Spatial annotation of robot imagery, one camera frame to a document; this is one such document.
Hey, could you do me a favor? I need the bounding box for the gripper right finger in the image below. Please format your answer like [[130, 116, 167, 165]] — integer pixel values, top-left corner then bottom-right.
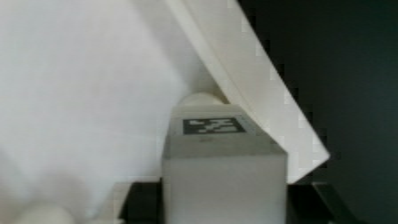
[[313, 182, 363, 224]]

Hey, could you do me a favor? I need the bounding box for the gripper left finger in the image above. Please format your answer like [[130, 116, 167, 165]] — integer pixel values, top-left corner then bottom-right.
[[87, 181, 135, 224]]

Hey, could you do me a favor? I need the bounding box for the white table leg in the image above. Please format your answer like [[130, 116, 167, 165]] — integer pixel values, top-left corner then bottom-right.
[[162, 93, 288, 224]]

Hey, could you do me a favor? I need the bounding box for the white square tabletop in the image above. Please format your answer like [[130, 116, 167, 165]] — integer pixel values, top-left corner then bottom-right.
[[0, 0, 331, 224]]

